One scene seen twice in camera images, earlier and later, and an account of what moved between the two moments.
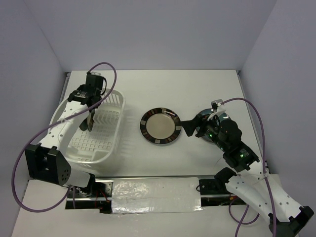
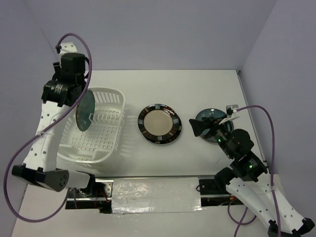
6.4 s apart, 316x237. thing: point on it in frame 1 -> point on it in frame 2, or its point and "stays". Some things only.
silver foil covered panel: [155, 195] stays
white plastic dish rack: [101, 144] stays
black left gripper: [81, 86] -> [58, 67]
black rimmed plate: [88, 124] -> [159, 123]
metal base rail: [213, 192] stays
